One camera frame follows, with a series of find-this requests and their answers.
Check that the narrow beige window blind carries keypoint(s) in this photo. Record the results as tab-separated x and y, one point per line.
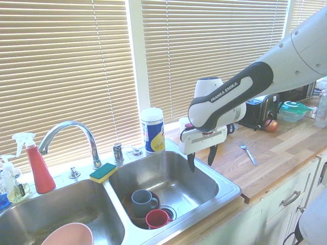
306	10

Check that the chrome curved faucet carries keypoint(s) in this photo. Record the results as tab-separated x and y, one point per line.
87	132

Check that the white wipes canister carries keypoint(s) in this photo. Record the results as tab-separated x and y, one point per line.
153	132

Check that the stainless steel double sink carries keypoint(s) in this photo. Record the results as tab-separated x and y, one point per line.
178	178

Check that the white kitchen cabinet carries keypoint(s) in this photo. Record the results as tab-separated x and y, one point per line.
281	183

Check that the clear soap pump bottle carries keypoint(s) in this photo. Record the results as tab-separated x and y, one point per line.
15	190

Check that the chrome sink knob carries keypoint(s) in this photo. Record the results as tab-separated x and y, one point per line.
74	173

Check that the chrome sink soap dispenser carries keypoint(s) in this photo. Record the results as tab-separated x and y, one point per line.
118	153

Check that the clear water bottle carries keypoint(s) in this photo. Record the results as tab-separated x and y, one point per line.
321	109

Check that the pink plastic bowl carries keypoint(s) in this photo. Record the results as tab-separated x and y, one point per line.
71	234

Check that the blue plastic object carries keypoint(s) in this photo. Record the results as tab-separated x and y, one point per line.
3	200

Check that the dark microwave oven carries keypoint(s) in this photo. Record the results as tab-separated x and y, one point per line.
296	93

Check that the metal cabinet knob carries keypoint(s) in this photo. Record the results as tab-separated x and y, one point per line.
301	209

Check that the red spray bottle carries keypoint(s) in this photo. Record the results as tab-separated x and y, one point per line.
39	171

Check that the yellow green sponge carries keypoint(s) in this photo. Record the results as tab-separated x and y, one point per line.
103	172

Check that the dark mug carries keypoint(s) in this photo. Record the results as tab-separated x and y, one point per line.
232	128

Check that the metal sink drain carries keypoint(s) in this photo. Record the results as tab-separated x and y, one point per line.
169	211

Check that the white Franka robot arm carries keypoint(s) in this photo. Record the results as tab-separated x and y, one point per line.
255	76

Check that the red mug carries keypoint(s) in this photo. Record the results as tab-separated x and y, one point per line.
155	219

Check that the black toaster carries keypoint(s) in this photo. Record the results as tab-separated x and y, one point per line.
260	109

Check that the red apple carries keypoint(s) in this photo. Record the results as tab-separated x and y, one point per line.
270	125

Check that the silver metal fork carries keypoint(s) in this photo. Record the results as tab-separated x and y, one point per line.
249	154

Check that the chrome sink hole cap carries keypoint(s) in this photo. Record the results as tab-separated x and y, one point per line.
137	152

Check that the brown wooden bowl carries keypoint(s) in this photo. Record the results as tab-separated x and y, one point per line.
127	206

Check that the gray mug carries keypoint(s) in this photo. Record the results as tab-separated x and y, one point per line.
141	201

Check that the green lidded food container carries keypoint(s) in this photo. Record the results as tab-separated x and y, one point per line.
292	109

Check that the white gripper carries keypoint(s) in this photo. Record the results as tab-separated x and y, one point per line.
201	141

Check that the wide beige window blind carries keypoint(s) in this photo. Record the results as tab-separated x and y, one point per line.
64	76
204	46

